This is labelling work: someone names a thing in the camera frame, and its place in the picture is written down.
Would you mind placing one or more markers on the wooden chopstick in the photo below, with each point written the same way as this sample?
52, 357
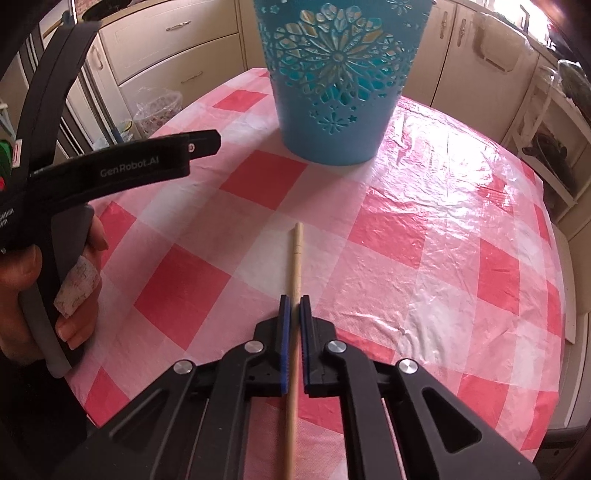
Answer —
294, 372

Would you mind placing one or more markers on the cream kitchen cabinets left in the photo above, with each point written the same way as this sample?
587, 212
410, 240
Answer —
141, 47

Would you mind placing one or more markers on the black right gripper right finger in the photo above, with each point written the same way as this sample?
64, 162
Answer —
399, 421

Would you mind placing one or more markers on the teal perforated plastic basket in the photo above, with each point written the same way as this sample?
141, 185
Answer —
338, 69

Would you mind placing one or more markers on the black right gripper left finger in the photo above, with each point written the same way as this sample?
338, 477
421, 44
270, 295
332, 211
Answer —
192, 421

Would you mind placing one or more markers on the white shelf rack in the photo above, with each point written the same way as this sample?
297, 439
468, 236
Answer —
552, 135

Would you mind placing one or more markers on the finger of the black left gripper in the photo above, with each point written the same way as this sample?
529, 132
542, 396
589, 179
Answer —
199, 144

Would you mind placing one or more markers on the cream kitchen cabinets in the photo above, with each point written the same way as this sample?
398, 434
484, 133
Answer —
472, 67
141, 47

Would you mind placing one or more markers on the floral plastic container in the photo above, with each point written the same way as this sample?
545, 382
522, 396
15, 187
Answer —
155, 106

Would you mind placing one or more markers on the red white checkered tablecloth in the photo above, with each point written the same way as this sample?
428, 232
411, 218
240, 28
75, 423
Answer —
439, 249

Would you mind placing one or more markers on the cream kitchen cabinets right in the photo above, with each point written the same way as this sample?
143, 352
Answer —
472, 67

